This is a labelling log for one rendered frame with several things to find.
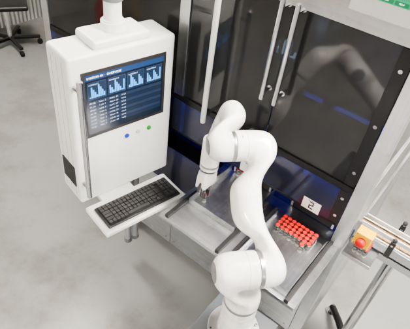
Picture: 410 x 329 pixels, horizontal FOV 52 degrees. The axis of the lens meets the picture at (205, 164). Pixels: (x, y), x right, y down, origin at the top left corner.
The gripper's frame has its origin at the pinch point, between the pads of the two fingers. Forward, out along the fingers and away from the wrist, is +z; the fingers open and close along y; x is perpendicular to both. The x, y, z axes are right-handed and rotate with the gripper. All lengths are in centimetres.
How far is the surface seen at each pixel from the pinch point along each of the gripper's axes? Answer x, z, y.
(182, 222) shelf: 1.5, 6.0, 16.8
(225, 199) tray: 6.7, 5.6, -8.5
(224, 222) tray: 16.4, 3.2, 5.7
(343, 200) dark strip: 54, -20, -20
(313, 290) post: 59, 40, -20
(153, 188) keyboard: -26.5, 11.1, 6.2
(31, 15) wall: -397, 88, -167
